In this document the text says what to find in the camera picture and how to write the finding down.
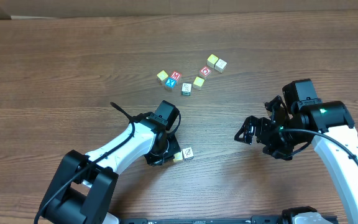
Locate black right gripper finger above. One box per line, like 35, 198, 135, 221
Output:
264, 95, 289, 124
234, 116, 258, 144

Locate red Y leaf block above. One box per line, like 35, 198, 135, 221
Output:
182, 147, 194, 160

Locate green letter wood block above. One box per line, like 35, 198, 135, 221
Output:
181, 83, 192, 96

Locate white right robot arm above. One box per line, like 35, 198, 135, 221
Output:
234, 96, 358, 223

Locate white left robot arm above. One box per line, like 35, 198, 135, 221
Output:
34, 119, 180, 223

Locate yellow top turtle block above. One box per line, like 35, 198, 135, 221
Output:
193, 77, 205, 90

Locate plain wood picture block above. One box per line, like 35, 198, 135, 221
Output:
214, 58, 227, 73

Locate red framed symbol block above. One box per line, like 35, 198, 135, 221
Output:
199, 66, 212, 80

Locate yellow top far block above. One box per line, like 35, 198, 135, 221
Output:
206, 54, 219, 68

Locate blue X letter block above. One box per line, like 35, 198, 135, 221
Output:
164, 78, 177, 91

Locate yellow top squirrel block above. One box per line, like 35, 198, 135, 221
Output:
157, 70, 169, 84

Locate red M letter block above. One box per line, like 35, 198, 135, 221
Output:
170, 70, 182, 83

